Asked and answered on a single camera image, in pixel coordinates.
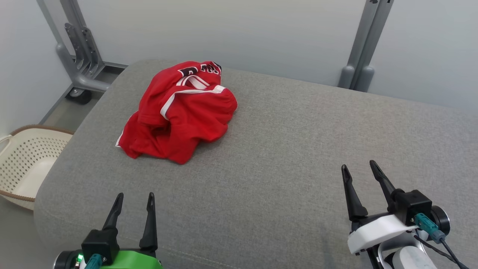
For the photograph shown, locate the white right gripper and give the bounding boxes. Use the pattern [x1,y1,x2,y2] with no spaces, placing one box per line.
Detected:
[341,160,419,254]

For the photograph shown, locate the black right cable teal plug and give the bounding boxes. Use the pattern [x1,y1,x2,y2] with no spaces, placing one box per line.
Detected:
[415,213,469,269]

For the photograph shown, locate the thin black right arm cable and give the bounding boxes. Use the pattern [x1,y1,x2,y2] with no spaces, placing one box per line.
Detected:
[413,232,460,264]

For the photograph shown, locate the red shorts white side stripe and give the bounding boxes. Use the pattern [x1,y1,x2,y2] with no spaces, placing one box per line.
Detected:
[160,85,238,165]

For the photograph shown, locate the cream perforated laundry basket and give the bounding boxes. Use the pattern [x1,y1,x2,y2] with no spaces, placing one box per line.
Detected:
[0,124,74,211]

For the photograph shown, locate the red jersey shirt white sleeves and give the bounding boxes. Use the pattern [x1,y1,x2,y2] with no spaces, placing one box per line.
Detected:
[115,61,223,160]

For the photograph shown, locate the grey metal post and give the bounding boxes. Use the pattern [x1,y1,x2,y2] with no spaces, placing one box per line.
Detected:
[338,0,395,93]

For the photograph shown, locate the black caster wheel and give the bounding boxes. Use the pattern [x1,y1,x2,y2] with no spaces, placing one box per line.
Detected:
[67,88,93,105]

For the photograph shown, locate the black left cable teal plug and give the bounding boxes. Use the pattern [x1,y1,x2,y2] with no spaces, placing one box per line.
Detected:
[85,254,103,269]

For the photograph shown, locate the black cable teal plug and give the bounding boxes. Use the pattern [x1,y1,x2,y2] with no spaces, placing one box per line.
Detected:
[85,254,103,269]
[415,213,469,269]

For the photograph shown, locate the grey metal stand frame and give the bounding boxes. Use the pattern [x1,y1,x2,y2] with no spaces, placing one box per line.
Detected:
[37,0,129,93]

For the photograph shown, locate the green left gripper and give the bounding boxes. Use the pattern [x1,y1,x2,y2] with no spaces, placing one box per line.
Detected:
[100,192,164,269]

